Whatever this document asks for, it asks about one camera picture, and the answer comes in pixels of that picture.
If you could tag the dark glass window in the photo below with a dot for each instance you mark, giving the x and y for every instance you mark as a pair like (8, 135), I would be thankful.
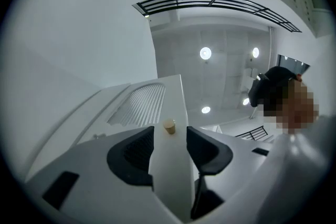
(291, 63)

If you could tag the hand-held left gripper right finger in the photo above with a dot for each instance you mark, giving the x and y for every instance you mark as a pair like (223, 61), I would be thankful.
(207, 154)

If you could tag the black head-worn camera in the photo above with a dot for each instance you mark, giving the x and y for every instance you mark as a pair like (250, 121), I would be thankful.
(258, 89)

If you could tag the round ceiling light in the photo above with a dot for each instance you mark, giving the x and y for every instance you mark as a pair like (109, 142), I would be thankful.
(206, 110)
(205, 53)
(246, 101)
(255, 52)

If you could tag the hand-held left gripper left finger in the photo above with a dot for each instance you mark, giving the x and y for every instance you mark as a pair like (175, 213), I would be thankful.
(131, 157)

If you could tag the white louvred cabinet door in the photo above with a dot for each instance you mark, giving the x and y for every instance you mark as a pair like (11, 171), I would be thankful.
(172, 102)

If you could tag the person's head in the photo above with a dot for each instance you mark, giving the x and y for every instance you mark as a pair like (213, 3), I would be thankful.
(296, 107)

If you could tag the black balcony railing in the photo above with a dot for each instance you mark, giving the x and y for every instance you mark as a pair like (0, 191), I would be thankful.
(144, 8)
(262, 130)

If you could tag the person's white shirt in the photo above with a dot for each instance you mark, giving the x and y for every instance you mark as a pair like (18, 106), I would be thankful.
(302, 178)

